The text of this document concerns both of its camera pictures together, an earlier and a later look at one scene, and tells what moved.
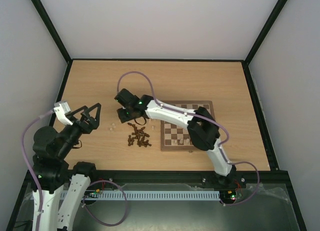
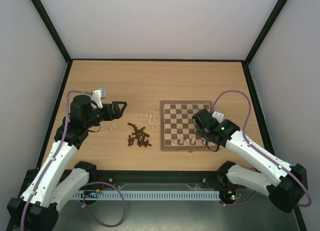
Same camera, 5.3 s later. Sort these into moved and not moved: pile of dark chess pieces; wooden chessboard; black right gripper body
Moved: black right gripper body
Not moved: pile of dark chess pieces; wooden chessboard
